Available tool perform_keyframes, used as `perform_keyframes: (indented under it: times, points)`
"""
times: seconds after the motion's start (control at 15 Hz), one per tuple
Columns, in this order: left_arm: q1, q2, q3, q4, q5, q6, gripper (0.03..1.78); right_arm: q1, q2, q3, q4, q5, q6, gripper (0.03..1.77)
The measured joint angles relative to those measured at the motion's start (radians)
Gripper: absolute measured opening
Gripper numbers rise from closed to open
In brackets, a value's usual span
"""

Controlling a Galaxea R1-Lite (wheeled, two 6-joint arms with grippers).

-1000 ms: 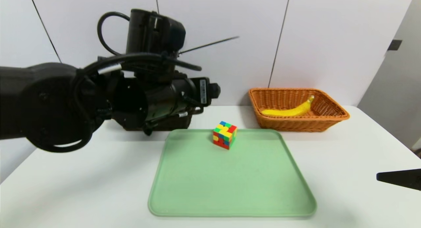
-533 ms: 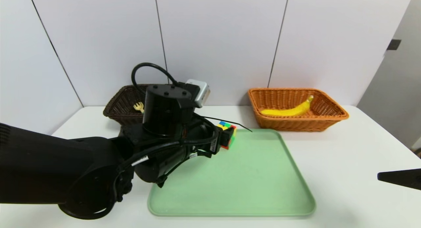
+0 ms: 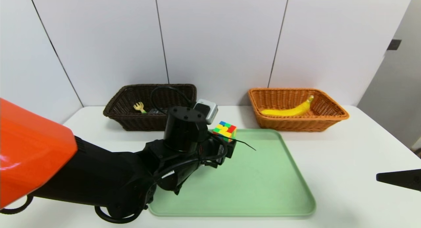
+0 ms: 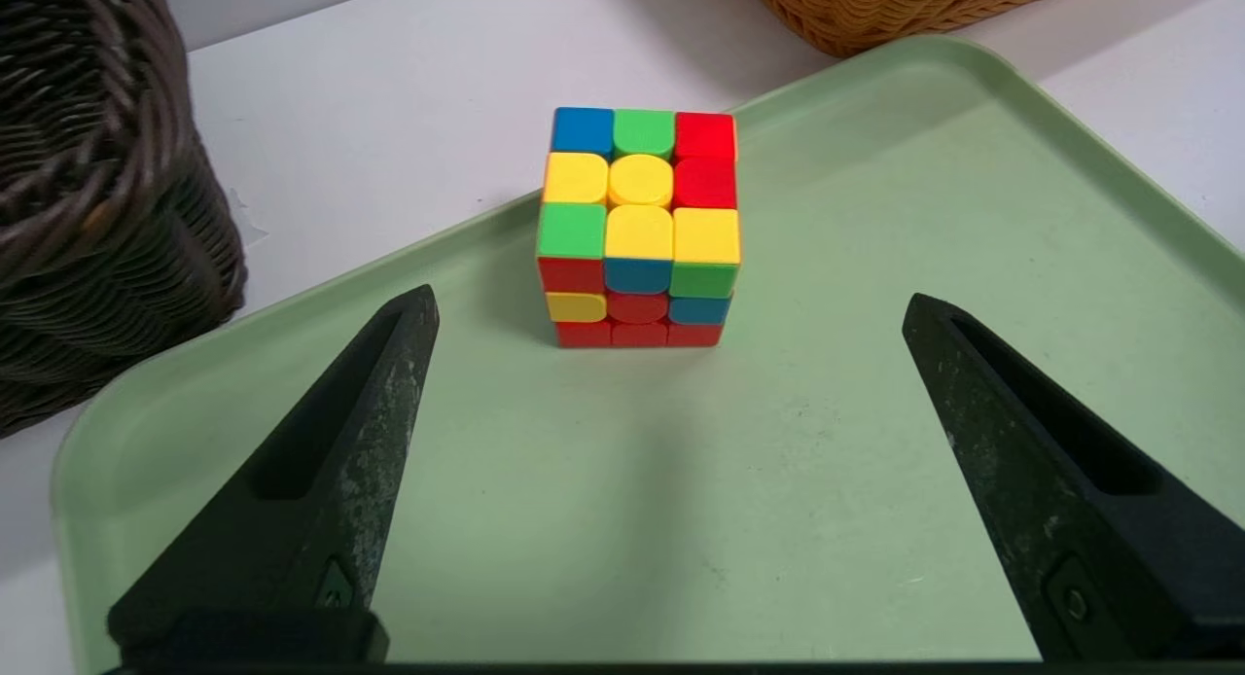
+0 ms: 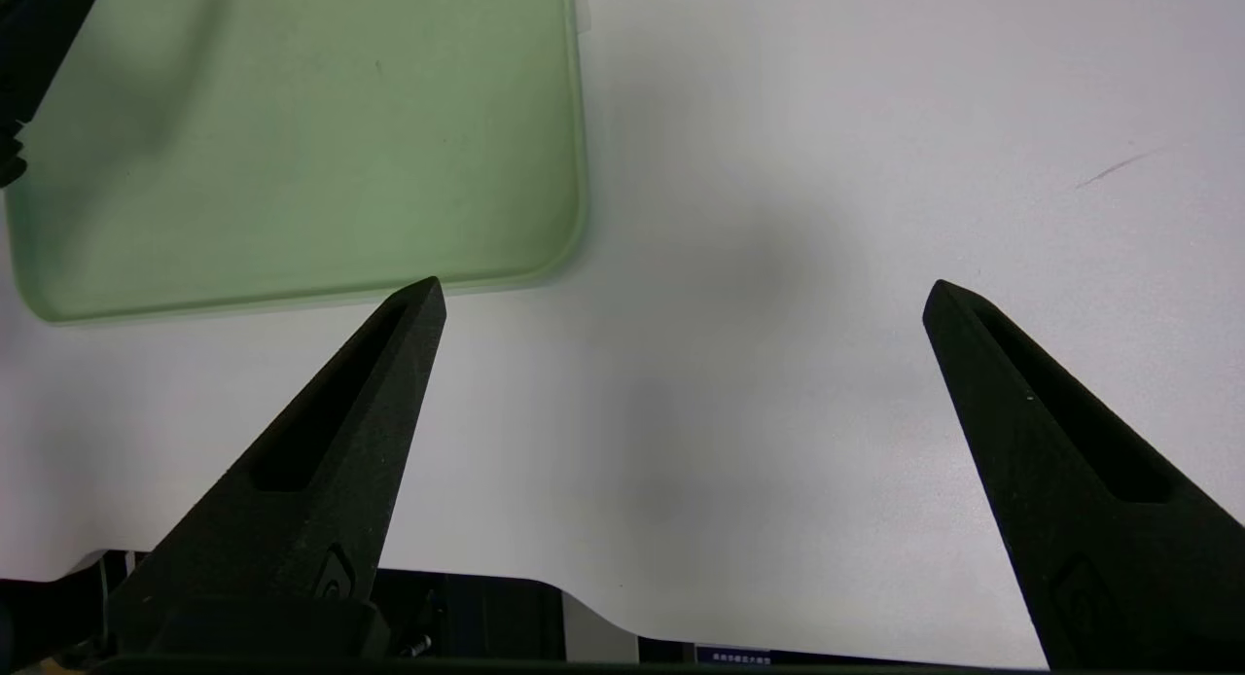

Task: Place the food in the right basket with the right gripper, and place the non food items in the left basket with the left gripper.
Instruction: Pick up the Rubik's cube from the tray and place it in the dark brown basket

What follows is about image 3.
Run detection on thin black cable tie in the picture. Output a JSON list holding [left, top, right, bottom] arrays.
[[230, 139, 257, 151]]

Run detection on dark brown wicker basket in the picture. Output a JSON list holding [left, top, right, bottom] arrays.
[[103, 84, 198, 131]]

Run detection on orange wicker basket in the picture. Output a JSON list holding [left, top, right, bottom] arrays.
[[248, 88, 350, 132]]

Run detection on yellow banana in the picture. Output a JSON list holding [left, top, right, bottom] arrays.
[[260, 95, 314, 117]]

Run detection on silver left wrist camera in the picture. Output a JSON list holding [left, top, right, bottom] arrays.
[[193, 99, 219, 125]]

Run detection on multicoloured puzzle cube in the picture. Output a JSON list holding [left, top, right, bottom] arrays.
[[212, 121, 237, 143]]

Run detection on light green plastic tray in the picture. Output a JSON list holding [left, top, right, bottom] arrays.
[[148, 128, 317, 217]]

